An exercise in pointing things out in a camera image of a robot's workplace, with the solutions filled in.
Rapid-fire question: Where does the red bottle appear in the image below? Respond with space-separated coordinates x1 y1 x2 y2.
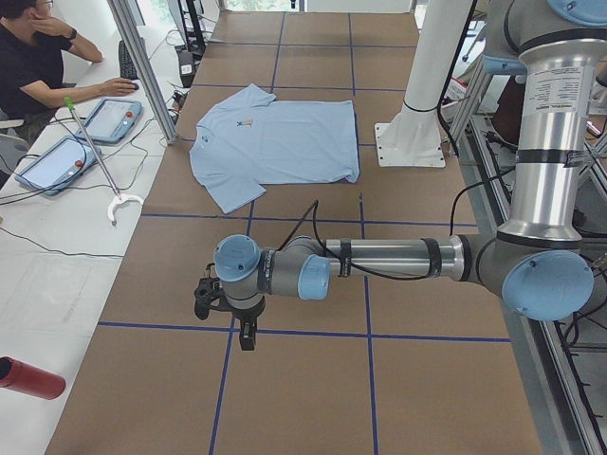
1 356 66 400

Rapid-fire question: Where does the black keyboard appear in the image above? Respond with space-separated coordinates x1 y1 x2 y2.
118 40 138 81

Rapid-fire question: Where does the white camera mast with base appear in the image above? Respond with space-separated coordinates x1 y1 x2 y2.
375 0 475 168

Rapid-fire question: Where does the near teach pendant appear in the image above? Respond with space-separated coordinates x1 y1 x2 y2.
15 136 101 195

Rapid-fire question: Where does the reacher grabber stick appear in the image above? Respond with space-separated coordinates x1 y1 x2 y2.
64 97 144 227

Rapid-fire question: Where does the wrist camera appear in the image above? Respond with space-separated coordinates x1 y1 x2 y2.
193 263 222 320

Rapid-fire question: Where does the seated person in black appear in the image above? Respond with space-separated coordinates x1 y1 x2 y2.
1 1 138 143

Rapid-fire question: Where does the light blue t-shirt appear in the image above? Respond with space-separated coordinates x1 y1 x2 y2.
190 84 359 213

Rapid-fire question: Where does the teach pendant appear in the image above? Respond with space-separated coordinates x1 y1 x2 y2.
83 98 142 145
15 136 101 195

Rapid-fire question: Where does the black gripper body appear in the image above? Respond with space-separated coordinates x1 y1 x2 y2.
225 294 266 324

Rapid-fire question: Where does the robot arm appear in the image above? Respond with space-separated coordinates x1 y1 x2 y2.
194 1 606 351

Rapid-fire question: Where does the aluminium frame post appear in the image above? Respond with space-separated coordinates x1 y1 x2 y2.
107 0 177 145

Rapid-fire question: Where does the far teach pendant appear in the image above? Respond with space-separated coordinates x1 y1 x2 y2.
83 98 142 145

